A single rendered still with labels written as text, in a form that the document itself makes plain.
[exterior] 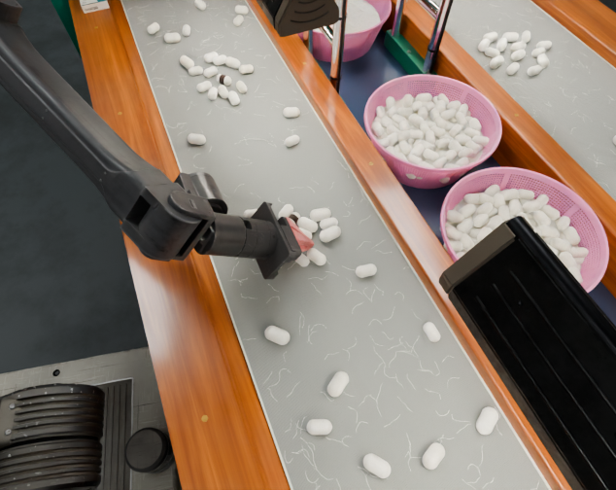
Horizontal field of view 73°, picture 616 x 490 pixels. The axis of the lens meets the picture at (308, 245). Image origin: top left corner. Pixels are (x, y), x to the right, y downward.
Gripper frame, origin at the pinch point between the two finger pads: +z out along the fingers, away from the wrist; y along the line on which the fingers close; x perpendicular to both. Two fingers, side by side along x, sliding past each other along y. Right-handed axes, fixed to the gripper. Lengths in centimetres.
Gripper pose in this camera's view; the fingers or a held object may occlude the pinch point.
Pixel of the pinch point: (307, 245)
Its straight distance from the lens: 67.7
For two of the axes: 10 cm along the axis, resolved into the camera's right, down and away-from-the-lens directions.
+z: 7.0, 0.8, 7.1
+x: -6.0, 6.1, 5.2
